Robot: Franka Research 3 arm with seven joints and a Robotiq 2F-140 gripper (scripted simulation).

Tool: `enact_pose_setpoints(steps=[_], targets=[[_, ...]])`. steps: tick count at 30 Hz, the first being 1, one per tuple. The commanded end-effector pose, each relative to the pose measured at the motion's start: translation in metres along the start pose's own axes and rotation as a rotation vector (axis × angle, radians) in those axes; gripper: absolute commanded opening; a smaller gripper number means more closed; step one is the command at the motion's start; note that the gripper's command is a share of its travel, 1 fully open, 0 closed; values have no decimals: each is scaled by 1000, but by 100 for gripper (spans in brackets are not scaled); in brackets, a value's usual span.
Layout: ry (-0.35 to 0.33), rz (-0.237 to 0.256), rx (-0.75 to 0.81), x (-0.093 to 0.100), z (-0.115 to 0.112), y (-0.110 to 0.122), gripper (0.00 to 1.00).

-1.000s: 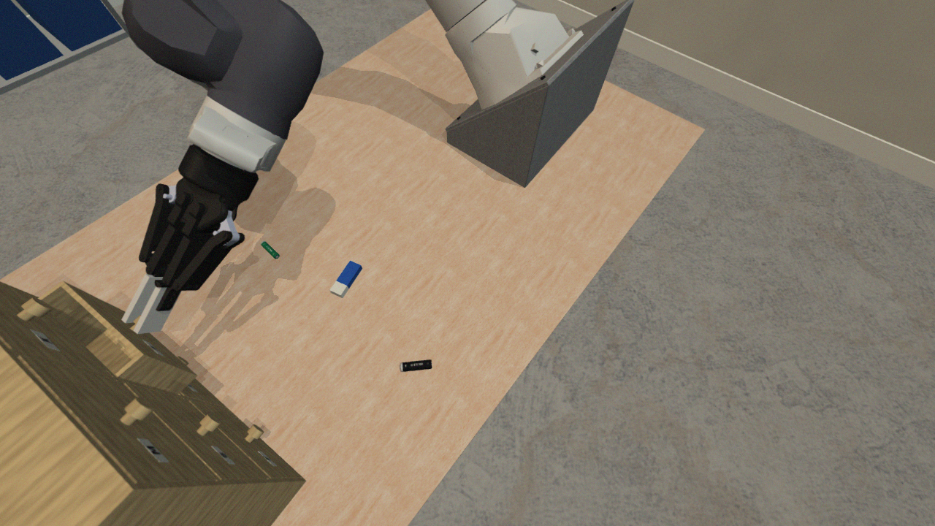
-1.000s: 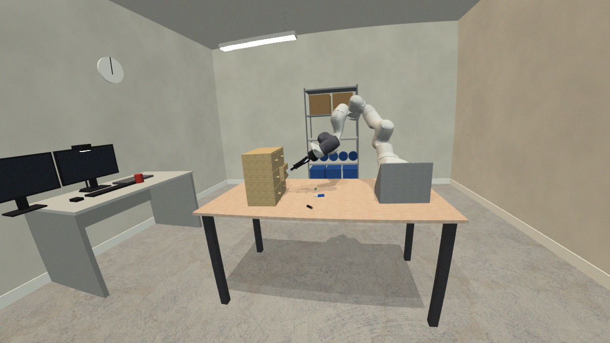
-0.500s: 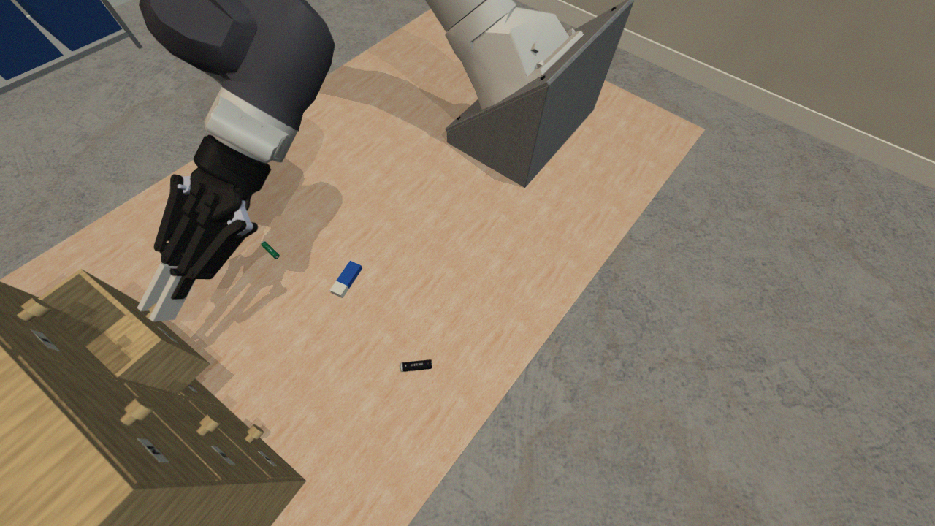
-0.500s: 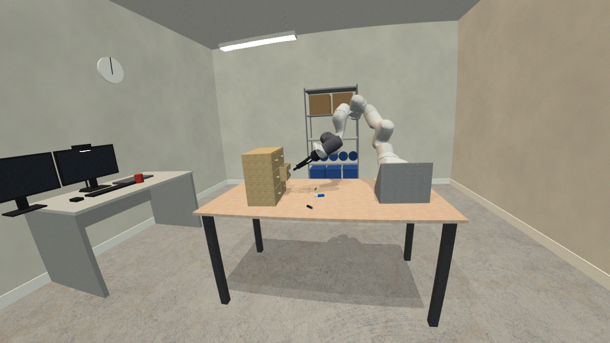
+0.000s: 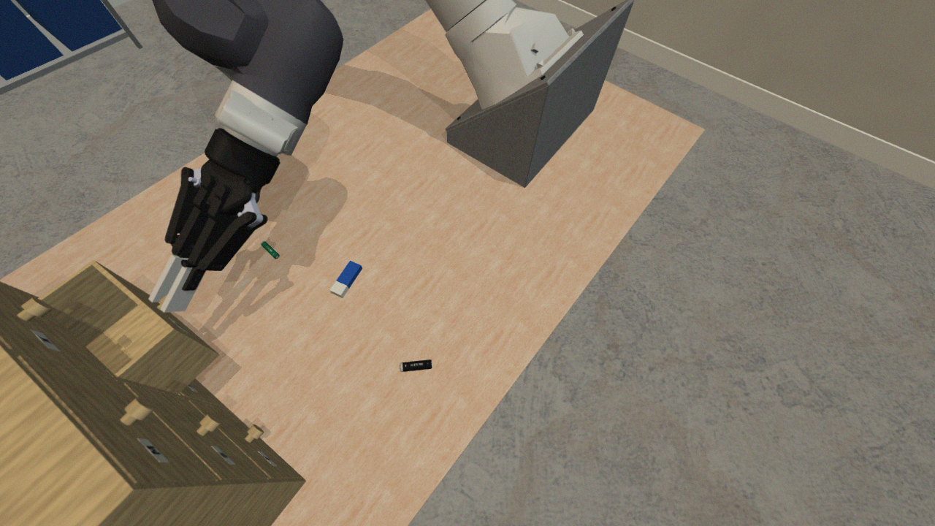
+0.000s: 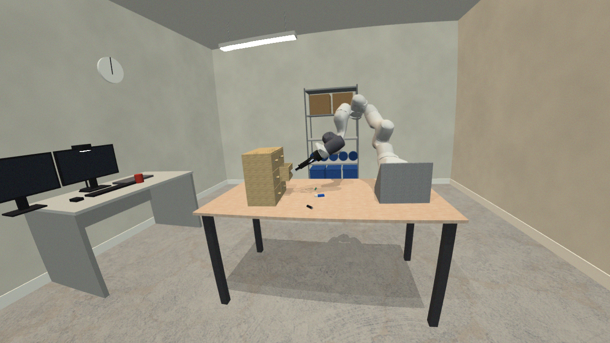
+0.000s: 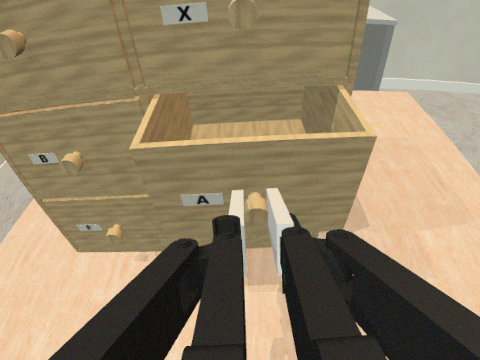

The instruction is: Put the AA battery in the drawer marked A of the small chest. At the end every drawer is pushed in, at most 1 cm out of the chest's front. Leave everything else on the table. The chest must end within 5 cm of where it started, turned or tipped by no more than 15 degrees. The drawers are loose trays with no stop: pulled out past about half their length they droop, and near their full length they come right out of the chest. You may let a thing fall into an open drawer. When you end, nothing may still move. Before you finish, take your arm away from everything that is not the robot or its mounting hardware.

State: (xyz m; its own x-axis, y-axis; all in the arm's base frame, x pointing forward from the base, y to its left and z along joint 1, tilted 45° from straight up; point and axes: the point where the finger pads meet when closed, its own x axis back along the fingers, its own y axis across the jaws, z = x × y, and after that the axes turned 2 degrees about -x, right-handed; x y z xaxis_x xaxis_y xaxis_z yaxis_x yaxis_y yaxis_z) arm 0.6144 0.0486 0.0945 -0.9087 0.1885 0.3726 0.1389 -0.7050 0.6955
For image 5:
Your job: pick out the black aa battery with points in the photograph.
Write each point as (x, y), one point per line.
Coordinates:
(416, 365)

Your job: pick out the blue and white eraser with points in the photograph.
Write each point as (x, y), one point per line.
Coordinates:
(346, 278)

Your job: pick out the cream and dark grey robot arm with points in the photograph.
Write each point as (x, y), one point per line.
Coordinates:
(281, 54)

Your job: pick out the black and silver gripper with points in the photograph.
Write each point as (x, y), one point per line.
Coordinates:
(212, 215)

